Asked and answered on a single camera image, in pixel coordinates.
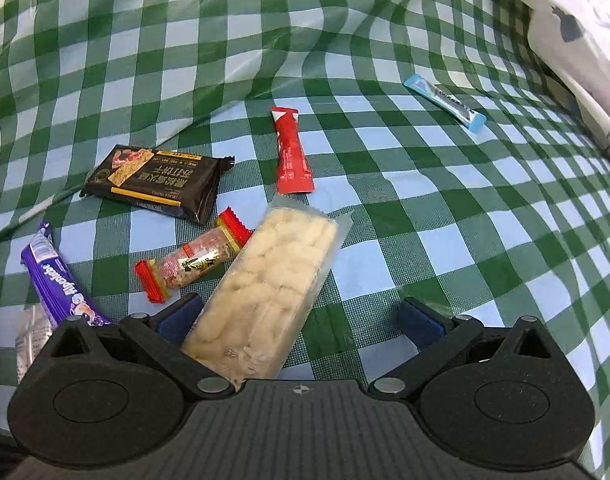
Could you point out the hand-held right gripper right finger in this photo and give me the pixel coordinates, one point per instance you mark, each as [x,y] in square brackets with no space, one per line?
[421,323]

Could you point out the clear candy packet red ends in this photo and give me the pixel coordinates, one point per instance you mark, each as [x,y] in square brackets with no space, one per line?
[195,260]

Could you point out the silver snack bar packet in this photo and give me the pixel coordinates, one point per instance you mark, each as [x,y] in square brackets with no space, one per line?
[32,335]

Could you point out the black cracker packet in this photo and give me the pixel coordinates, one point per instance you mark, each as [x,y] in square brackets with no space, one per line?
[155,180]

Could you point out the red stick packet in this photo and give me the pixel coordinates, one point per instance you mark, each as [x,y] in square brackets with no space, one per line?
[292,155]

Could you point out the green checked cloth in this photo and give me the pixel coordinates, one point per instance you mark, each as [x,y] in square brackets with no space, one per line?
[435,210]

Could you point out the grey printed bedding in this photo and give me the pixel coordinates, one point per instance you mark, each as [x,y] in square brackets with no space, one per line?
[575,10]

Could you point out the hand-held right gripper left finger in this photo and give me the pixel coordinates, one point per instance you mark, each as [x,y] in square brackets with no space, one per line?
[177,323]

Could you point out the purple wafer packet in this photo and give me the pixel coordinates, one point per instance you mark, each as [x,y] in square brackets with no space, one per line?
[55,280]

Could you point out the light blue stick packet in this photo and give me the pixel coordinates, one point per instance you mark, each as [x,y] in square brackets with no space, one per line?
[445,102]

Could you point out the clear puffed snack packet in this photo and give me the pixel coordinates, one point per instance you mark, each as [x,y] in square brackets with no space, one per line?
[275,270]

